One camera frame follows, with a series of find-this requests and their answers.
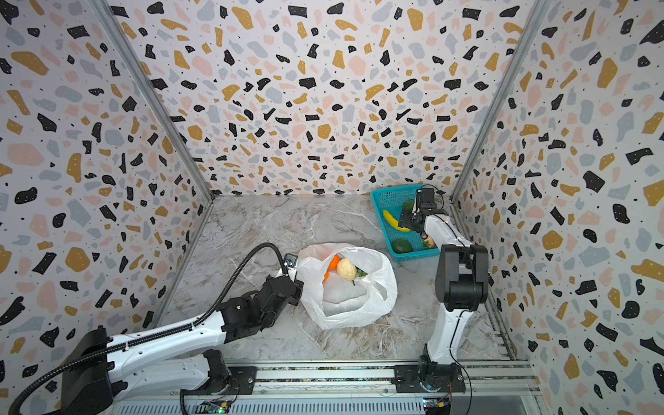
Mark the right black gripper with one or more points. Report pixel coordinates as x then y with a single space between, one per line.
410 220

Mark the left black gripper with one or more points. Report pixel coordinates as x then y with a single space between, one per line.
297 292

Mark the teal plastic basket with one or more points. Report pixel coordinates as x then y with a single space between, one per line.
391 199

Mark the green mango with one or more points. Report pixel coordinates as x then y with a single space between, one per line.
401 246

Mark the white plastic bag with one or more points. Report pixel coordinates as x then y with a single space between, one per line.
341 304

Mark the orange fruit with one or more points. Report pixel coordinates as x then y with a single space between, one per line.
331 267

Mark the pale white fruit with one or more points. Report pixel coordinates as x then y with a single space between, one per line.
346 269

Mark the red apple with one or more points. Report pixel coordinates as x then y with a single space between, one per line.
427 242

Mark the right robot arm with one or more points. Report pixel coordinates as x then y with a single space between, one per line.
461 282

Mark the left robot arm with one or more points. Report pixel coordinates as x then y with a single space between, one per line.
97 371

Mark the green round fruit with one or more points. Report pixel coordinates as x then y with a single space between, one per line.
408 206

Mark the yellow banana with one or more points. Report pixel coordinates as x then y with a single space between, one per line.
393 223

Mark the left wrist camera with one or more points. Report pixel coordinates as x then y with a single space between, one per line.
290 261

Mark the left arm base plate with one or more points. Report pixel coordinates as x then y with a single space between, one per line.
236 380

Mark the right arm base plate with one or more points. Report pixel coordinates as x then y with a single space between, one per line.
435 379

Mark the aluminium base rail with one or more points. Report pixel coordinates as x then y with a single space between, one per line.
354 387

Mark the right aluminium corner post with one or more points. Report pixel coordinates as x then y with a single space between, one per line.
533 23

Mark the aluminium corner post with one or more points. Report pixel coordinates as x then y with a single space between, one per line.
103 12
533 23

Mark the left aluminium corner post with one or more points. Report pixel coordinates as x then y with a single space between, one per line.
103 12

